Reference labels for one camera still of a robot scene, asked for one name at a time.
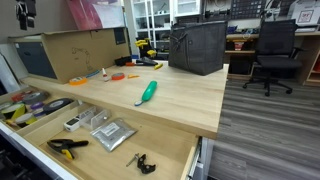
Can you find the white box with red print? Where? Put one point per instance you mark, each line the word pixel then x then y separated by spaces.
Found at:
pixel 305 13

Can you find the yellow and black tape roll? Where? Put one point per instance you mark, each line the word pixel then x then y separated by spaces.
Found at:
pixel 28 120

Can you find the orange tape roll in plastic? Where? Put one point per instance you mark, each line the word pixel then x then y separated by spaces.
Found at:
pixel 18 97

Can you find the silver plastic bag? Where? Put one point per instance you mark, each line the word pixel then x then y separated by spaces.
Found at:
pixel 111 133

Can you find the framed dark panel board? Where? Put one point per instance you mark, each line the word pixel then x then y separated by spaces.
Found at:
pixel 76 53

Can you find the blue masking tape roll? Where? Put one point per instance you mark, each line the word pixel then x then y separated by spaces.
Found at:
pixel 40 114

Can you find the black and yellow spring clamp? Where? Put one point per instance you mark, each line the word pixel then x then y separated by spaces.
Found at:
pixel 65 146

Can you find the black office chair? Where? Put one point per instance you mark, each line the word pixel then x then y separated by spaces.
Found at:
pixel 275 50

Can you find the yellow-green tape roll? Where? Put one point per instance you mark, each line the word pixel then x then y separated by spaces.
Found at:
pixel 18 110

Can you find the wooden drawer white front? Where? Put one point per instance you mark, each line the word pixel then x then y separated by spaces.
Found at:
pixel 110 160

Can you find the black clamp with screw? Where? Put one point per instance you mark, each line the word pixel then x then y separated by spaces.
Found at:
pixel 145 165

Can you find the clear plastic boxes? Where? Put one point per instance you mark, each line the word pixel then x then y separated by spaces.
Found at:
pixel 95 118

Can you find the white shelving unit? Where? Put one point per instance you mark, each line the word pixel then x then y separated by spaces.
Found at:
pixel 156 20

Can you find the dark grey fabric bag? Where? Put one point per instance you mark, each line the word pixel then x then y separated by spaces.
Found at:
pixel 200 46

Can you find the small white device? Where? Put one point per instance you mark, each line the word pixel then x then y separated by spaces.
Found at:
pixel 71 124

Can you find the purple tape roll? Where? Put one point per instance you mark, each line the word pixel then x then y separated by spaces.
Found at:
pixel 36 105

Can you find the red tape roll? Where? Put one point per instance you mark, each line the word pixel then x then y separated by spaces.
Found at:
pixel 117 77

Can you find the small yellow piece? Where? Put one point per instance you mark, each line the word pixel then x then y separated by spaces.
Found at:
pixel 133 76

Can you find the grey duct tape roll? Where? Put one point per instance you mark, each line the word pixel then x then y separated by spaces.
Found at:
pixel 33 97

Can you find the small white glue bottle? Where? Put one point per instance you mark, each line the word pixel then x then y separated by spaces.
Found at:
pixel 105 76

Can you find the white tape roll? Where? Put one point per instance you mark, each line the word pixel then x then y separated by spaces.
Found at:
pixel 5 106

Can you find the red poster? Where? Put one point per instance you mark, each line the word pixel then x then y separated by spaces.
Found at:
pixel 96 13

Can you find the orange masking tape roll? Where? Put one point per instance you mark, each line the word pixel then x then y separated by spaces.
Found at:
pixel 77 81

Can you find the yellow clamps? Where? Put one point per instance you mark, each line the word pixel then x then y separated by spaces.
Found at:
pixel 145 46

